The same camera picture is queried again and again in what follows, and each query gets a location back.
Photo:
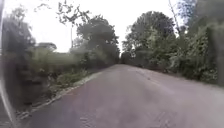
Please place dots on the grey-brown asphalt road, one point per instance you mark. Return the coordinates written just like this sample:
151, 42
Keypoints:
133, 100

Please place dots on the row of trees and bushes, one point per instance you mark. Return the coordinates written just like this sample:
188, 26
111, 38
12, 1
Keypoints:
176, 50
50, 63

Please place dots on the leaf-strewn dirt verge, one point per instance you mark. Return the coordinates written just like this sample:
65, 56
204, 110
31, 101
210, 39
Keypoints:
56, 91

